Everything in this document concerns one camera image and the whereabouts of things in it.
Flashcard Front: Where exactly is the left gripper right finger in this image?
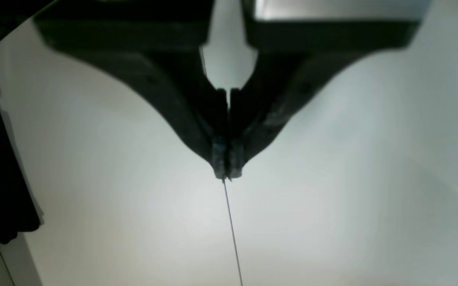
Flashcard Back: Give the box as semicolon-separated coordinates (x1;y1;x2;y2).
228;0;431;179

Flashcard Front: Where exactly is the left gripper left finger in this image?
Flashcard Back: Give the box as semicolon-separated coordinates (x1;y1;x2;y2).
33;0;228;180

